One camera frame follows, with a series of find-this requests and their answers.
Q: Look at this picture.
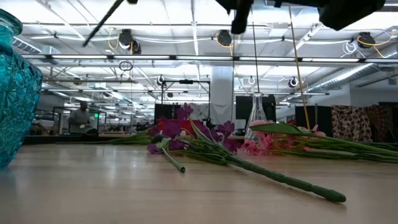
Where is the long ceiling light strip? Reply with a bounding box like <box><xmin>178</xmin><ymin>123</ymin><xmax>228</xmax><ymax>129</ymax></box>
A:
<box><xmin>21</xmin><ymin>54</ymin><xmax>398</xmax><ymax>63</ymax></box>

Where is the black background rig frame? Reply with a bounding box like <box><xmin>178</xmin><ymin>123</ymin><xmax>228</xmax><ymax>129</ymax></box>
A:
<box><xmin>160</xmin><ymin>78</ymin><xmax>212</xmax><ymax>105</ymax></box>

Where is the black screen panel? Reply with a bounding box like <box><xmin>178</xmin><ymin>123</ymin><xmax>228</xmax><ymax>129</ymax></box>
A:
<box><xmin>154</xmin><ymin>103</ymin><xmax>182</xmax><ymax>126</ymax></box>

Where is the black hanging cable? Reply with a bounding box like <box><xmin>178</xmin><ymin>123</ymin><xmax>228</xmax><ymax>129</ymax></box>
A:
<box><xmin>250</xmin><ymin>0</ymin><xmax>261</xmax><ymax>95</ymax></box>

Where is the black monitor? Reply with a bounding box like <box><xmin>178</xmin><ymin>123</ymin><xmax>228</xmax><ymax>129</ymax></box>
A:
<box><xmin>234</xmin><ymin>95</ymin><xmax>277</xmax><ymax>121</ymax></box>

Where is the dark purple artificial tulip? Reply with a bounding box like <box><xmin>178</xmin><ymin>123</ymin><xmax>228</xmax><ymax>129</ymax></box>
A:
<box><xmin>150</xmin><ymin>133</ymin><xmax>187</xmax><ymax>174</ymax></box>

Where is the yellow hanging cable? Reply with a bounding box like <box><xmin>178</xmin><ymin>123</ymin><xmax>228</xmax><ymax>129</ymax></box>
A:
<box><xmin>287</xmin><ymin>0</ymin><xmax>311</xmax><ymax>131</ymax></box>

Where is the black cabinet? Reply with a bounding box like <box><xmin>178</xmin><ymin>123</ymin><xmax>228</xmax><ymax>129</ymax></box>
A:
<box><xmin>294</xmin><ymin>105</ymin><xmax>332</xmax><ymax>138</ymax></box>

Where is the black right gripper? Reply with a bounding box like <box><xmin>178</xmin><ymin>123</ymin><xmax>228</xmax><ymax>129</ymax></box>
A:
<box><xmin>273</xmin><ymin>0</ymin><xmax>387</xmax><ymax>32</ymax></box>

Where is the brown spotted patterned cloth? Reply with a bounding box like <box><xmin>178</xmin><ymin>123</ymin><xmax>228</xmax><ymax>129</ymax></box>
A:
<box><xmin>330</xmin><ymin>105</ymin><xmax>374</xmax><ymax>143</ymax></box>

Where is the fallen purple flower blossom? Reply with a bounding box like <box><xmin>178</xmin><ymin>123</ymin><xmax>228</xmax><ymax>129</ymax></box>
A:
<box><xmin>146</xmin><ymin>143</ymin><xmax>163</xmax><ymax>156</ymax></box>

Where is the pink artificial tulip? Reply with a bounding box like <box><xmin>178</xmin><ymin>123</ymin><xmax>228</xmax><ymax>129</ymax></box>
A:
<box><xmin>249</xmin><ymin>119</ymin><xmax>269</xmax><ymax>128</ymax></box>

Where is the pink artificial flower bunch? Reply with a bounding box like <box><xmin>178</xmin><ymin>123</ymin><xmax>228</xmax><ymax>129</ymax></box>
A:
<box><xmin>239</xmin><ymin>119</ymin><xmax>398</xmax><ymax>165</ymax></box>

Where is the person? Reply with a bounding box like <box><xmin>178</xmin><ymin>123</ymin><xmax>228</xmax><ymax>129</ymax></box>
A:
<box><xmin>68</xmin><ymin>101</ymin><xmax>91</xmax><ymax>135</ymax></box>

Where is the red bin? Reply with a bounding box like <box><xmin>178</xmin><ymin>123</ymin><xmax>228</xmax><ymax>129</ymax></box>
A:
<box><xmin>157</xmin><ymin>119</ymin><xmax>201</xmax><ymax>134</ymax></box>

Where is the reddish patterned cloth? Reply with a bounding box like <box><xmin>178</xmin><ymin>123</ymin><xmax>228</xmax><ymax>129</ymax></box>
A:
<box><xmin>363</xmin><ymin>105</ymin><xmax>395</xmax><ymax>143</ymax></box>

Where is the black aluminium table frame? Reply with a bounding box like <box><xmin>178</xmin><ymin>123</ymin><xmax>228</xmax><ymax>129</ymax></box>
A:
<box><xmin>23</xmin><ymin>133</ymin><xmax>156</xmax><ymax>146</ymax></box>

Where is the white building pillar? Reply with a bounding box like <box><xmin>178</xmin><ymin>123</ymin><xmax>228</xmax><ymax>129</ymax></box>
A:
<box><xmin>210</xmin><ymin>65</ymin><xmax>235</xmax><ymax>125</ymax></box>

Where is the clear glass vase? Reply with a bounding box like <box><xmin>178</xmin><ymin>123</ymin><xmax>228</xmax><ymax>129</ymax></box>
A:
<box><xmin>244</xmin><ymin>92</ymin><xmax>269</xmax><ymax>141</ymax></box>

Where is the black coiled cable loop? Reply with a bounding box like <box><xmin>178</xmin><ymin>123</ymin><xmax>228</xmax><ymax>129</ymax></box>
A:
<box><xmin>118</xmin><ymin>60</ymin><xmax>134</xmax><ymax>72</ymax></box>

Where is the teal cut glass vase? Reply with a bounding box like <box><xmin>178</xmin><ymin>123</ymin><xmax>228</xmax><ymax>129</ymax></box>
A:
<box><xmin>0</xmin><ymin>8</ymin><xmax>44</xmax><ymax>169</ymax></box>

